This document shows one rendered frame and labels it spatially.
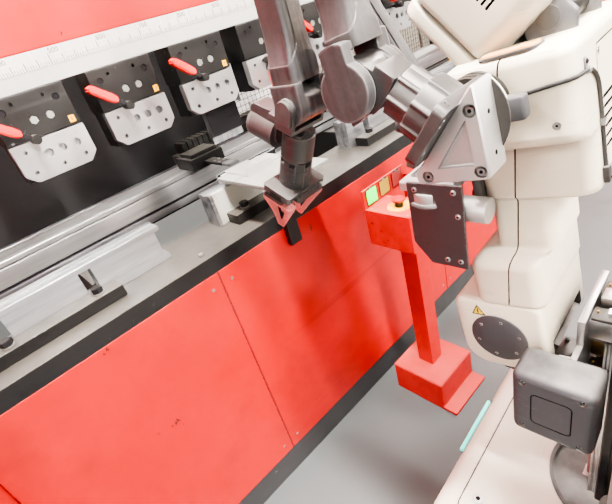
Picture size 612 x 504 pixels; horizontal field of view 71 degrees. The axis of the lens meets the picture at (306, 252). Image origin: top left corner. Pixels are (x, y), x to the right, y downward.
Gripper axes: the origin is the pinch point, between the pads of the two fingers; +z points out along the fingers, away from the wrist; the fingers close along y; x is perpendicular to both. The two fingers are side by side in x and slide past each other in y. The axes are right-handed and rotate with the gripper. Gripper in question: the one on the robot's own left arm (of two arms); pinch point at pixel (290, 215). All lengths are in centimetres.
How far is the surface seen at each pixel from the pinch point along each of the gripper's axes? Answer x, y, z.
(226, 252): -17.9, 2.0, 24.2
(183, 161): -58, -16, 27
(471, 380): 51, -54, 85
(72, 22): -54, 8, -21
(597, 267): 69, -140, 77
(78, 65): -51, 11, -14
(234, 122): -40.2, -22.3, 7.1
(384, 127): -20, -75, 21
